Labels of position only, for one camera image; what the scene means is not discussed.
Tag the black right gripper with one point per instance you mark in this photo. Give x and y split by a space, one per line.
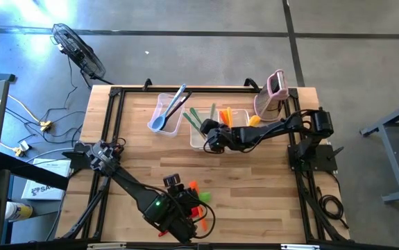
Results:
227 137

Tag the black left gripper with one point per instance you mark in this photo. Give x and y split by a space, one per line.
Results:
183 215

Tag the orange silicone spatula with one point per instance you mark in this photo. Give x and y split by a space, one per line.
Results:
194 186
222 117

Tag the light green silicone spatula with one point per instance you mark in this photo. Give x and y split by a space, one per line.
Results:
205 197

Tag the blue plastic spoon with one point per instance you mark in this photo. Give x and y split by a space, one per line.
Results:
158 123

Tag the clear plastic bin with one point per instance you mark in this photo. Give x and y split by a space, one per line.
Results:
162 104

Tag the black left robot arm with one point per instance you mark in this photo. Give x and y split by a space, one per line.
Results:
129 184

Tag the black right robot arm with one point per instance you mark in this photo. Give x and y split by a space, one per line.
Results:
265 131

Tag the white plastic bin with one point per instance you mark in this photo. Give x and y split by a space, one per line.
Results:
194 139
240 118

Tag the red silicone spatula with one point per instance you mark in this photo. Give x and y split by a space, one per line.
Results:
195 212

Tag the silver aluminium bar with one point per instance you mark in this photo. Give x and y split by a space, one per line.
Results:
299 247
107 246

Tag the white box with label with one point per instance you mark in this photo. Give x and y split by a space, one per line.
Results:
39 192

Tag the black side desk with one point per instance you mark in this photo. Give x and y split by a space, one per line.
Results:
29 170

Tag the white and yellow spray can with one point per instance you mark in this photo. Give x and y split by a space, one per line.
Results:
18 212

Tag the black floor fan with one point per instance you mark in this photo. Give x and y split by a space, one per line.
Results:
77 52

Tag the grey metal stand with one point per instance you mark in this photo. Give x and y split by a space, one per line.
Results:
392 163

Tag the black frame clamp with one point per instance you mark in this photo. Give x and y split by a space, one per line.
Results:
251 84
147 84

